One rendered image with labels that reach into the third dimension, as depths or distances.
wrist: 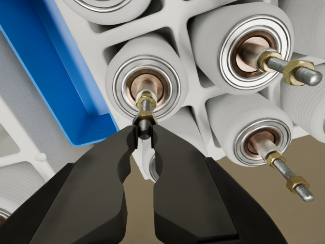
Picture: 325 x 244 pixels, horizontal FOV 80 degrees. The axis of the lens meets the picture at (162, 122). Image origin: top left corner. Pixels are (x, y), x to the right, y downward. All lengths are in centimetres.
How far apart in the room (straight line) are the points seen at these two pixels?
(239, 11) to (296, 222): 90
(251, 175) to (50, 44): 66
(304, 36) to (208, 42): 12
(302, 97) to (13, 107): 43
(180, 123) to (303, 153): 53
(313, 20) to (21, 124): 41
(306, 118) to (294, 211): 66
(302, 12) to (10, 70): 42
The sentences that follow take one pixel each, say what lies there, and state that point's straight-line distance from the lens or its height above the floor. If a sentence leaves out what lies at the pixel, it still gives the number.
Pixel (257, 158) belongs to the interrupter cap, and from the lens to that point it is 30.
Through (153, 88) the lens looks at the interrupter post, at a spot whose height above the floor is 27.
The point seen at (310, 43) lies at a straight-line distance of 29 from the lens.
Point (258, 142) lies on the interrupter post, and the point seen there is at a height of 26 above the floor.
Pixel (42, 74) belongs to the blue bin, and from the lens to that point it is 43.
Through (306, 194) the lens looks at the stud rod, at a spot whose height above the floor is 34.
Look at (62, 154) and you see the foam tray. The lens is 45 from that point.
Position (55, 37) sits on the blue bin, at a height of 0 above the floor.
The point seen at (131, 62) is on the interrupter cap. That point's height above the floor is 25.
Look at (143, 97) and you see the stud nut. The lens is 18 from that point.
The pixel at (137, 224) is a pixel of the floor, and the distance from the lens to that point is 83.
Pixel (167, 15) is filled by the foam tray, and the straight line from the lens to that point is 28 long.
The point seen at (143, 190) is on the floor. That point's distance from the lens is 69.
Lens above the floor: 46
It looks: 61 degrees down
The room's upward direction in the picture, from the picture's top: 174 degrees clockwise
